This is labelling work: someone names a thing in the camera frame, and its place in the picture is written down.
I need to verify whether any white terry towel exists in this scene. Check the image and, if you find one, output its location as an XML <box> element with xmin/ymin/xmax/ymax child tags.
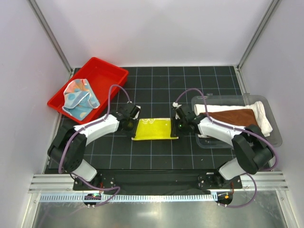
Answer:
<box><xmin>194</xmin><ymin>101</ymin><xmax>273</xmax><ymax>137</ymax></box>

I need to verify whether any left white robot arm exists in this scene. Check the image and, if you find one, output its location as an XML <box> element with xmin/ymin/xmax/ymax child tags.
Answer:
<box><xmin>47</xmin><ymin>102</ymin><xmax>141</xmax><ymax>190</ymax></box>

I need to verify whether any yellow patterned towel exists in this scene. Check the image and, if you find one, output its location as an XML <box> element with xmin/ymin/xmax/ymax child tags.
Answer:
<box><xmin>132</xmin><ymin>118</ymin><xmax>178</xmax><ymax>141</ymax></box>

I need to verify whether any clear plastic container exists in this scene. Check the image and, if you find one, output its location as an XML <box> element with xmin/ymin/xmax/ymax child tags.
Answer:
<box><xmin>192</xmin><ymin>94</ymin><xmax>283</xmax><ymax>150</ymax></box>

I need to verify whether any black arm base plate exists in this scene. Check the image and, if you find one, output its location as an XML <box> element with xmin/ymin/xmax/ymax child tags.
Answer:
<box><xmin>71</xmin><ymin>169</ymin><xmax>243</xmax><ymax>193</ymax></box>

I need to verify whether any perforated metal cable rail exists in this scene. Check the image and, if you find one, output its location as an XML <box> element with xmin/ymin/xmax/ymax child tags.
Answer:
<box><xmin>39</xmin><ymin>192</ymin><xmax>218</xmax><ymax>203</ymax></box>

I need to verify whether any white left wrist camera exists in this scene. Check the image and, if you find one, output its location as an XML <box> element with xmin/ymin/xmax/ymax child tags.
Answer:
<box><xmin>131</xmin><ymin>105</ymin><xmax>141</xmax><ymax>119</ymax></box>

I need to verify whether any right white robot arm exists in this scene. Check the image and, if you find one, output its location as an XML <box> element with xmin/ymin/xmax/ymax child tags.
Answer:
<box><xmin>171</xmin><ymin>102</ymin><xmax>276</xmax><ymax>188</ymax></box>

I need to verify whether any black grid cutting mat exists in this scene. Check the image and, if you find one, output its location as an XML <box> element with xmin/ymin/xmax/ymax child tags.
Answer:
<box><xmin>84</xmin><ymin>66</ymin><xmax>242</xmax><ymax>170</ymax></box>

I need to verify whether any brown towel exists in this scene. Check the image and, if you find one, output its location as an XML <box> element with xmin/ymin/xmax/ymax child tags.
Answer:
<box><xmin>209</xmin><ymin>109</ymin><xmax>259</xmax><ymax>128</ymax></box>

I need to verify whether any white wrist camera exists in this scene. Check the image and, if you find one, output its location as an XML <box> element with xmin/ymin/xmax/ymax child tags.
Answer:
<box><xmin>172</xmin><ymin>102</ymin><xmax>181</xmax><ymax>119</ymax></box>
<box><xmin>131</xmin><ymin>105</ymin><xmax>141</xmax><ymax>119</ymax></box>

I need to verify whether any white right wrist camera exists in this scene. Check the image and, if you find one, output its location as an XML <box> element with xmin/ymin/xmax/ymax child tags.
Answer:
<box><xmin>172</xmin><ymin>102</ymin><xmax>181</xmax><ymax>119</ymax></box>

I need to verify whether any blue orange patterned towel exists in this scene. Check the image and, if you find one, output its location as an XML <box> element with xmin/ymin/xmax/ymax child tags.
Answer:
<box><xmin>62</xmin><ymin>79</ymin><xmax>100</xmax><ymax>121</ymax></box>

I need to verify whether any red plastic bin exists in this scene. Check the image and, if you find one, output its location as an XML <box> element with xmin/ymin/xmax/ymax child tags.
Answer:
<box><xmin>47</xmin><ymin>57</ymin><xmax>129</xmax><ymax>124</ymax></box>

